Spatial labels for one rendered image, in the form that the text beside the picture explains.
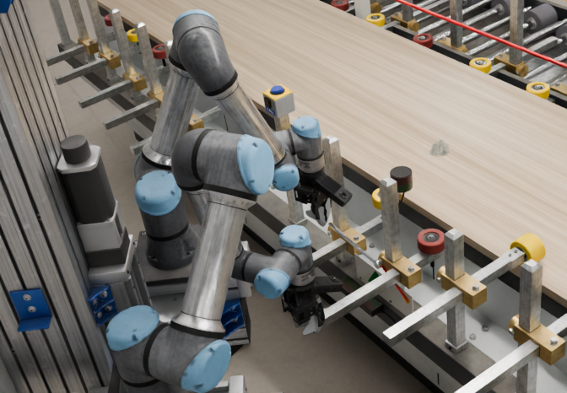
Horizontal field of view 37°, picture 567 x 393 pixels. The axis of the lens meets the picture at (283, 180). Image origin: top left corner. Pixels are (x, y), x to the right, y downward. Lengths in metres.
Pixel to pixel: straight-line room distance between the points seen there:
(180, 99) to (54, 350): 0.69
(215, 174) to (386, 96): 1.50
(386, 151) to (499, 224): 0.53
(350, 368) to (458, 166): 1.00
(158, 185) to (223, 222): 0.50
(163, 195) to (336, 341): 1.46
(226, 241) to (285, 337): 1.78
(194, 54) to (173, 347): 0.70
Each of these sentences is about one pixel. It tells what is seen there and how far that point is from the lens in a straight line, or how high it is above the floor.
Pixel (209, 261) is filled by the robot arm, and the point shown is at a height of 1.38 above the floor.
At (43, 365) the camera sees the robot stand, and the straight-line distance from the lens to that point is 2.18.
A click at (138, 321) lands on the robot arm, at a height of 1.27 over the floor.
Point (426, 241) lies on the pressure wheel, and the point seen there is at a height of 0.91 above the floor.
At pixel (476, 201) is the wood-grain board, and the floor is 0.90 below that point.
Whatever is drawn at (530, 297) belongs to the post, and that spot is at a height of 1.08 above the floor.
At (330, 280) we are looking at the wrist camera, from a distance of 2.27.
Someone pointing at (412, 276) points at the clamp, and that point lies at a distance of 2.42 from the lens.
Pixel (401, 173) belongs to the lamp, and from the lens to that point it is 2.32.
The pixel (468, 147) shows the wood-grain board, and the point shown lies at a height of 0.90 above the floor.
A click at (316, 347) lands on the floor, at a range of 3.45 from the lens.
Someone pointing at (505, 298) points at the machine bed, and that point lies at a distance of 2.53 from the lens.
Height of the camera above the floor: 2.49
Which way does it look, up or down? 35 degrees down
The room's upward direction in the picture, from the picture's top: 9 degrees counter-clockwise
